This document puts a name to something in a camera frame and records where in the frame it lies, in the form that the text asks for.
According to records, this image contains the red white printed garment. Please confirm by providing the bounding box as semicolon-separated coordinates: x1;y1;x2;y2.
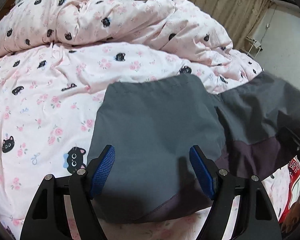
279;157;300;224

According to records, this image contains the pink cat print duvet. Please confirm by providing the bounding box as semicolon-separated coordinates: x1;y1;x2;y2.
0;0;300;239

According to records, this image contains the purple grey hooded jacket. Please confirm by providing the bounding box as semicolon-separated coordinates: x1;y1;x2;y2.
88;72;300;224

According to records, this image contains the white wire shelf rack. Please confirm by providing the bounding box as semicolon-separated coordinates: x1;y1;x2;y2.
244;36;263;59

